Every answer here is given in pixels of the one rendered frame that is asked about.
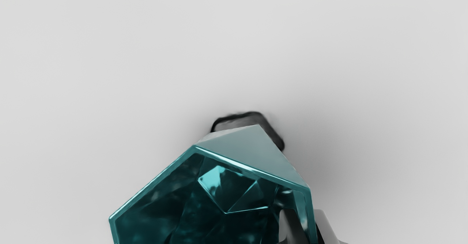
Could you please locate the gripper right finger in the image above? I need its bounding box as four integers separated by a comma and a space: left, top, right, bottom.
314, 210, 348, 244

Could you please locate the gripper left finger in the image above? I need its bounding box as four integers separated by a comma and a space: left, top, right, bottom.
278, 208, 307, 244

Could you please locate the teal faceted mug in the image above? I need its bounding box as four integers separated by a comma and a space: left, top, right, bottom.
109, 124, 318, 244

